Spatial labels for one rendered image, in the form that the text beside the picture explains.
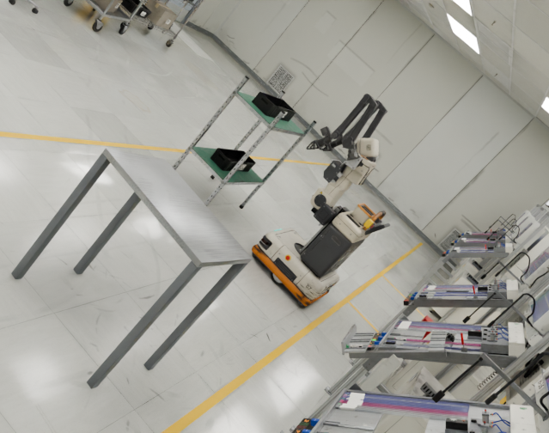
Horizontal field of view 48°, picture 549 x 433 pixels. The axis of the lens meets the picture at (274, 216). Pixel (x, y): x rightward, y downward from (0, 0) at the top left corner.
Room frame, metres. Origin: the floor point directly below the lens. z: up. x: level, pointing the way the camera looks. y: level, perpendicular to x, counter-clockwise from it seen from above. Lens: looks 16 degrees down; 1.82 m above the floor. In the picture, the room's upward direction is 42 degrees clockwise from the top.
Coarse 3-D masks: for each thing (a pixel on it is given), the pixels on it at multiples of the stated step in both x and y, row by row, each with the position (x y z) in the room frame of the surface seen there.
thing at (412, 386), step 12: (420, 372) 3.71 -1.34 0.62; (408, 384) 3.66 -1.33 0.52; (420, 384) 3.53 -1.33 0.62; (432, 384) 3.68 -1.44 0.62; (444, 396) 3.66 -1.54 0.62; (384, 420) 3.22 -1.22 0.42; (396, 420) 3.16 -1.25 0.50; (408, 420) 3.15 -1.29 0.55; (420, 420) 3.14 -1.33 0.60; (384, 432) 3.15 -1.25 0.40; (396, 432) 3.15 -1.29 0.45; (408, 432) 3.14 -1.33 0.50; (420, 432) 3.13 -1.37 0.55
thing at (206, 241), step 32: (96, 160) 2.54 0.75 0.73; (128, 160) 2.61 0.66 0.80; (160, 160) 2.90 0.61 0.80; (160, 192) 2.57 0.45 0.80; (192, 192) 2.86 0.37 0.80; (192, 224) 2.55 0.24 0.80; (32, 256) 2.53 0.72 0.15; (192, 256) 2.32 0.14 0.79; (224, 256) 2.52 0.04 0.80; (224, 288) 2.72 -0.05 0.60; (192, 320) 2.69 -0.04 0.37; (160, 352) 2.70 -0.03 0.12; (96, 384) 2.32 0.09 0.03
